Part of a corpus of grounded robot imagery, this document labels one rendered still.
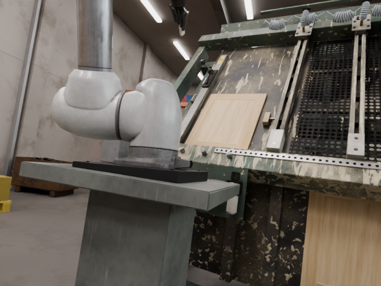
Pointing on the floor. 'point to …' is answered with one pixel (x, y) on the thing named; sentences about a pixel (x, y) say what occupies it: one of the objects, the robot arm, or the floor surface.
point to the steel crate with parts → (31, 184)
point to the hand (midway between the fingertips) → (181, 29)
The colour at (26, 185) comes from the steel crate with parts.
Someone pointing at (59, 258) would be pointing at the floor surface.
